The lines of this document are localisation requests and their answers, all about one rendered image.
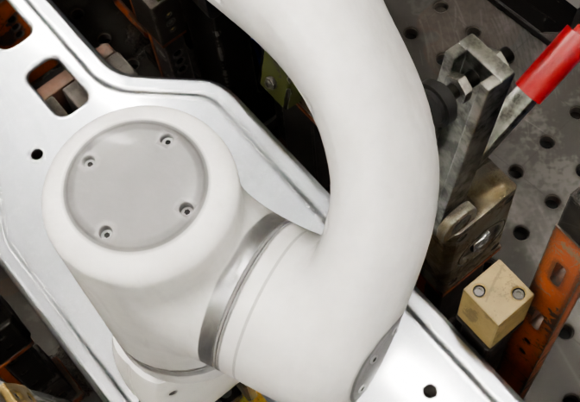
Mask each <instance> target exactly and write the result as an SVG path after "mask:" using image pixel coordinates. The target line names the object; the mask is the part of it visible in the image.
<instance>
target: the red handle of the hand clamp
mask: <svg viewBox="0 0 580 402"><path fill-rule="evenodd" d="M579 61H580V24H579V23H578V25H576V27H574V29H573V28H572V27H570V26H569V25H568V24H567V25H566V26H565V27H564V29H563V30H562V31H561V32H560V33H559V34H558V35H557V36H556V38H555V39H554V40H553V41H552V42H551V43H550V44H549V46H548V47H547V48H546V49H545V50H544V51H543V52H542V54H541V55H540V56H539V57H538V58H537V59H536V60H535V61H534V62H533V63H532V64H531V65H530V66H529V67H528V68H527V70H526V71H525V72H524V73H523V74H522V75H521V76H520V78H519V79H518V80H517V81H516V82H515V83H516V85H517V86H516V87H515V88H514V89H513V90H512V91H511V92H510V94H509V95H508V96H507V97H506V98H505V100H504V103H503V105H502V107H501V111H500V113H499V116H498V117H497V120H496V123H495V126H494V128H493V131H492V133H491V136H490V137H489V141H488V144H487V147H486V148H485V151H484V153H483V156H482V159H481V161H480V164H479V166H480V165H481V164H482V163H483V162H484V161H485V160H486V159H487V158H488V157H489V156H490V155H491V154H492V152H493V151H494V150H495V149H496V148H497V147H498V146H499V145H500V144H501V142H502V141H503V140H504V139H505V138H506V137H507V136H508V135H509V133H510V132H511V131H512V130H513V129H514V128H515V127H516V126H517V125H518V123H519V122H520V121H521V120H522V119H523V118H524V117H525V116H526V114H527V113H528V112H529V111H530V110H531V109H532V108H533V107H534V105H535V104H541V103H542V102H543V101H544V100H545V99H546V98H547V97H548V96H549V95H550V93H551V92H552V91H553V90H554V89H555V88H556V87H557V86H558V85H559V83H560V82H561V81H562V80H563V79H564V78H565V77H566V76H567V75H568V73H569V72H570V71H571V70H572V69H573V68H574V67H575V66H576V65H577V63H578V62H579ZM479 166H478V167H479ZM443 188H444V183H443V182H442V181H441V180H439V193H438V200H439V198H440V195H441V192H442V190H443Z"/></svg>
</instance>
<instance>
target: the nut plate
mask: <svg viewBox="0 0 580 402"><path fill-rule="evenodd" d="M230 390H231V395H230V396H229V397H228V398H222V397H220V400H221V401H222V402H267V400H266V399H265V398H264V397H263V396H262V394H261V393H259V392H257V391H256V394H257V397H256V398H255V399H253V400H250V401H248V400H247V399H246V398H245V397H244V396H243V394H242V392H241V391H240V390H239V389H238V387H237V386H233V387H232V388H231V389H230Z"/></svg>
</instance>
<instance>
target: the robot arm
mask: <svg viewBox="0 0 580 402"><path fill-rule="evenodd" d="M207 1H209V2H210V3H211V4H212V5H214V6H215V7H216V8H217V9H219V10H220V11H221V12H222V13H224V14H225V15H226V16H227V17H229V18H230V19H231V20H232V21H233V22H234V23H235V24H236V25H237V26H238V27H240V28H241V29H242V30H243V31H244V32H246V33H247V34H248V35H249V36H250V37H251V38H253V39H254V40H255V41H256V42H257V43H258V44H259V45H260V46H261V47H262V48H263V49H264V50H265V51H266V52H267V53H268V54H269V55H270V56H271V57H272V58H273V59H274V60H275V61H276V62H277V64H278V65H279V66H280V67H281V69H282V70H283V71H284V72H285V73H286V74H287V76H288V77H289V78H290V79H291V80H292V82H293V84H294V85H295V87H296V88H297V89H298V91H299V93H300V94H301V96H302V97H303V98H304V100H305V102H306V105H307V107H308V108H309V110H310V111H311V113H312V116H313V119H314V121H315V123H316V125H317V127H318V131H319V133H320V136H321V139H322V142H323V145H324V148H325V155H326V159H327V163H328V167H329V174H330V180H331V195H330V203H329V210H328V213H327V217H326V220H325V227H324V230H323V233H322V235H320V234H318V233H315V232H312V231H310V230H308V229H305V228H303V227H301V226H299V225H298V224H296V223H293V222H291V221H289V220H287V219H286V218H284V217H281V216H280V215H278V214H276V213H275V212H273V211H271V210H270V209H269V208H267V207H266V206H264V205H263V204H261V203H260V202H258V201H257V200H256V199H254V198H253V197H252V196H251V195H250V194H248V193H247V192H246V191H245V190H244V188H243V187H242V186H241V183H240V179H239V175H238V171H237V168H236V162H235V161H234V158H233V156H232V154H231V152H230V150H229V148H228V147H227V146H226V144H225V143H224V141H223V140H222V138H221V137H220V136H219V135H218V134H217V133H216V132H215V131H214V130H213V129H212V128H211V127H210V126H208V125H207V124H206V123H204V122H203V121H201V120H200V119H198V118H197V117H195V116H192V115H191V114H188V113H185V112H184V111H181V110H176V109H173V108H168V107H165V106H155V105H140V106H133V107H128V108H123V109H120V110H114V111H112V112H110V113H107V114H105V115H102V116H100V117H98V118H96V119H94V120H93V121H91V122H89V123H87V124H86V125H85V126H84V127H82V128H81V129H79V130H78V131H77V132H76V133H75V134H73V135H72V136H71V137H70V138H69V139H68V140H67V141H66V143H65V144H64V145H63V146H62V147H61V149H60V150H59V151H58V153H57V154H56V155H55V157H54V159H53V161H52V163H51V165H50V167H49V169H48V171H47V175H46V178H45V181H44V185H43V187H42V195H41V213H42V218H43V222H44V227H45V230H46V232H47V235H48V238H49V240H50V242H51V243H52V244H53V246H54V248H55V250H56V252H57V253H58V255H59V256H60V258H61V259H62V260H63V262H64V263H65V265H66V267H67V268H68V270H69V271H70V273H71V274H72V276H73V277H74V278H75V280H76V281H77V282H78V284H79V286H80V287H81V289H82V290H83V292H84V293H85V295H86V297H87V298H88V299H89V300H90V302H91V304H92V305H93V307H94V308H95V310H96V311H97V313H98V315H99V316H100V317H101V318H102V320H103V321H104V323H105V325H106V326H107V328H108V329H109V331H110V333H111V334H112V351H113V355H114V359H115V362H116V365H117V369H118V371H119V373H120V374H121V376H122V378H123V381H124V382H125V384H126V386H127V387H128V389H129V390H130V391H131V392H132V394H133V395H134V396H136V397H137V398H138V399H139V400H138V402H222V401H221V400H220V397H222V396H223V395H224V394H225V393H227V392H228V391H229V390H230V389H231V388H232V387H233V386H237V387H238V389H239V390H240V391H241V392H242V394H243V396H244V397H245V398H246V399H247V400H248V401H250V400H253V399H255V398H256V397H257V394H256V391H257V392H259V393H261V394H263V395H265V396H268V397H270V398H271V399H274V400H276V401H278V402H356V401H357V400H358V399H359V398H360V397H361V396H362V395H363V394H364V392H365V391H366V392H367V391H368V389H369V387H370V385H371V384H372V382H371V381H372V379H374V377H375V375H376V373H377V371H378V369H379V368H380V366H381V364H382V362H383V360H384V359H385V357H386V354H387V352H388V349H389V347H390V344H391V342H392V341H393V338H394V335H395V334H396V333H397V331H398V329H399V327H400V321H401V318H402V316H403V314H404V311H405V309H406V307H407V304H408V301H409V299H410V297H411V295H412V292H413V288H414V286H415V284H416V281H417V279H418V277H419V273H420V270H421V268H422V265H423V262H424V259H425V257H426V252H427V249H428V246H429V243H430V240H431V237H432V231H433V226H434V223H435V218H436V214H437V208H438V193H439V160H438V146H437V141H436V135H435V128H434V124H433V120H432V113H431V110H430V106H429V103H428V100H427V97H426V93H425V90H424V87H423V85H422V83H421V80H420V78H419V75H418V72H417V70H416V67H415V65H414V63H413V60H412V58H411V56H410V54H409V52H408V51H407V47H406V45H405V43H404V41H403V40H402V38H401V36H400V33H399V31H398V29H397V28H396V27H395V25H394V22H393V19H392V17H391V15H390V14H389V12H388V9H387V7H386V4H385V3H384V1H383V0H207Z"/></svg>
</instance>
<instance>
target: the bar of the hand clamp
mask: <svg viewBox="0 0 580 402"><path fill-rule="evenodd" d="M513 60H514V53H513V51H512V50H511V49H510V48H509V47H502V48H501V49H499V50H497V49H494V48H492V47H487V46H486V45H485V44H484V43H483V42H482V41H481V40H479V39H478V38H477V37H476V36H475V35H473V34H470V35H468V36H467V37H465V38H464V39H462V40H461V41H460V42H458V43H457V44H456V45H454V46H453V47H451V48H449V49H448V50H446V52H445V55H444V59H443V63H442V66H441V69H440V72H439V75H438V80H435V79H425V80H424V81H422V82H421V83H422V85H423V87H424V90H425V93H426V97H427V100H428V103H429V106H430V110H431V113H432V120H433V124H434V128H435V135H436V141H437V146H438V160H439V179H440V180H441V181H442V182H443V183H444V188H443V190H442V192H441V195H440V198H439V201H438V208H437V214H436V218H435V223H434V226H433V231H432V233H433V234H434V235H436V234H437V229H438V226H439V224H440V223H441V222H442V220H443V219H444V218H445V217H446V216H447V215H448V214H449V213H450V212H451V211H452V210H454V209H455V208H456V207H458V206H459V205H460V204H461V203H463V202H464V201H465V199H466V197H467V194H468V192H469V189H470V186H471V184H472V181H473V179H474V177H475V175H476V170H477V168H478V166H479V164H480V161H481V159H482V156H483V153H484V151H485V148H486V147H487V144H488V141H489V137H490V136H491V133H492V131H493V128H494V126H495V123H496V120H497V117H498V116H499V113H500V111H501V107H502V105H503V103H504V100H505V98H506V95H507V93H508V89H509V87H510V85H511V83H512V80H513V78H514V75H515V73H514V70H513V69H512V68H511V67H510V66H509V63H510V62H512V61H513Z"/></svg>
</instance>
